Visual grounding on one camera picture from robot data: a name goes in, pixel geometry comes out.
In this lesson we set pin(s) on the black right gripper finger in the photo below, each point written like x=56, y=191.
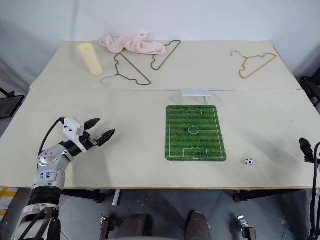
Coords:
x=306, y=148

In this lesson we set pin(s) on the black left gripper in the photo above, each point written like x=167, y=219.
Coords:
x=88, y=140

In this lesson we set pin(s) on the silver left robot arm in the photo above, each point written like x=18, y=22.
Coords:
x=50, y=170

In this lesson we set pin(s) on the small soccer ball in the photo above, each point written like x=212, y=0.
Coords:
x=249, y=162

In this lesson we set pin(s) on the green soccer field mat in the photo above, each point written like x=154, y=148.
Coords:
x=195, y=140

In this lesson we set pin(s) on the cream cylinder tube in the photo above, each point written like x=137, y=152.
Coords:
x=91, y=60

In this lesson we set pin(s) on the green hanger with silver hook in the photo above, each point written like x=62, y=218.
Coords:
x=132, y=67

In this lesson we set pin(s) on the black mesh stand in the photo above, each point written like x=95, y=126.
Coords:
x=10, y=105

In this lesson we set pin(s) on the pink fluffy towel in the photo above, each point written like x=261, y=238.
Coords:
x=135, y=43

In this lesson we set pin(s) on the yellow hanger with silver hook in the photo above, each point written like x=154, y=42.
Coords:
x=257, y=64

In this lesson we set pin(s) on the white miniature goal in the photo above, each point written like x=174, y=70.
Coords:
x=195, y=93

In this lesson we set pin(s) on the dark rounded shape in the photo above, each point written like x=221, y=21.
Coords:
x=198, y=225
x=135, y=227

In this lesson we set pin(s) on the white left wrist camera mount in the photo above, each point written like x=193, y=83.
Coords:
x=72, y=125

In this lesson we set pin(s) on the black equipment frame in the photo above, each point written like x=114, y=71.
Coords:
x=311, y=87

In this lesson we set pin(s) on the black table frame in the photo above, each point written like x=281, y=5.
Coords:
x=262, y=194

